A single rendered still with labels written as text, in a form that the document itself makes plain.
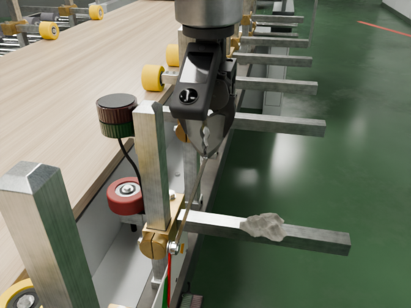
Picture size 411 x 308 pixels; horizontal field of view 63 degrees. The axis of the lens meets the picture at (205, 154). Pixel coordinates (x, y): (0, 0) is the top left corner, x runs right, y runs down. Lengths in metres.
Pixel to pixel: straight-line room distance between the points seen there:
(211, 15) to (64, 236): 0.30
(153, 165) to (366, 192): 1.87
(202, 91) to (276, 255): 1.40
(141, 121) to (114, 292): 0.48
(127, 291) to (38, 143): 0.40
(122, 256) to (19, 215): 0.65
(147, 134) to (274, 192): 1.66
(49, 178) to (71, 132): 0.63
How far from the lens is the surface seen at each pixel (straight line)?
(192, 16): 0.44
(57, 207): 0.30
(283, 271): 1.70
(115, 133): 0.51
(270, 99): 2.95
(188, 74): 0.45
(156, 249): 0.62
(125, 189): 0.65
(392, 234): 2.06
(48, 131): 0.93
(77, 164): 0.77
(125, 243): 0.95
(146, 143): 0.51
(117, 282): 0.88
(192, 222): 0.65
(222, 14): 0.44
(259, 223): 0.63
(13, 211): 0.29
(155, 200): 0.57
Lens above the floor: 1.31
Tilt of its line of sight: 33 degrees down
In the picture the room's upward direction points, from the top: straight up
